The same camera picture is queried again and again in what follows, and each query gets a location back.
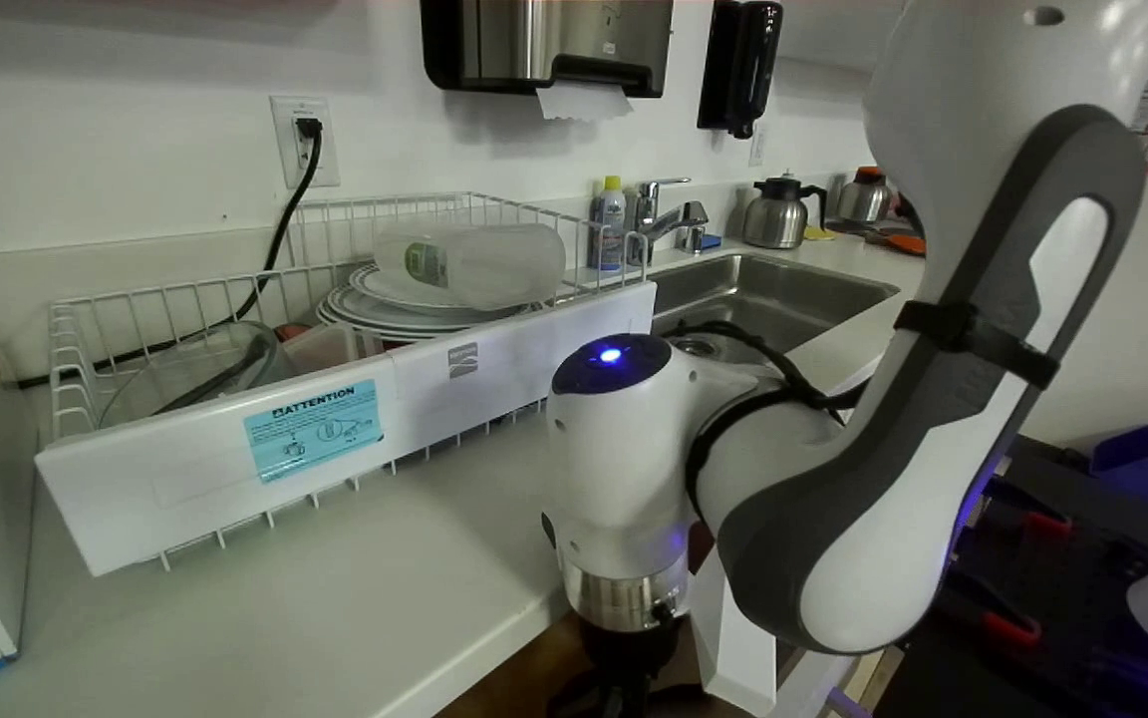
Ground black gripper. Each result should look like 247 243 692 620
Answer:
575 613 698 715

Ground black clamps with red grips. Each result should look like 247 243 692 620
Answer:
946 458 1138 660

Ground dish soap bottle yellow cap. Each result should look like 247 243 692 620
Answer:
580 171 636 281

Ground chrome sink faucet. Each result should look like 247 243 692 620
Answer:
625 177 712 272

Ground black robot cart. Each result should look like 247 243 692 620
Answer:
863 422 1148 718

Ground orange red tool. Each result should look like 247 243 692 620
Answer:
868 224 934 260

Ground steel kettle red lid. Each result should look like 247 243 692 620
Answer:
825 163 899 232

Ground white paper towel sheet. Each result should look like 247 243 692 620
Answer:
528 76 635 124

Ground steel paper towel dispenser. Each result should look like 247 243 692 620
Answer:
415 0 676 104

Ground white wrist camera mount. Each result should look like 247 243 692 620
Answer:
690 552 862 718

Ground steel kettle black handle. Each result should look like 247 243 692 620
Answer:
732 171 834 256

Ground white wire dish rack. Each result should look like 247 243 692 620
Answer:
30 274 660 584
39 187 660 451

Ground black power cable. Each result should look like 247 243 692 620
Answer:
10 118 329 401

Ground white wall outlet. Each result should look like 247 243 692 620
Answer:
267 91 341 193

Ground black wall soap dispenser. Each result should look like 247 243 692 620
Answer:
692 0 790 144

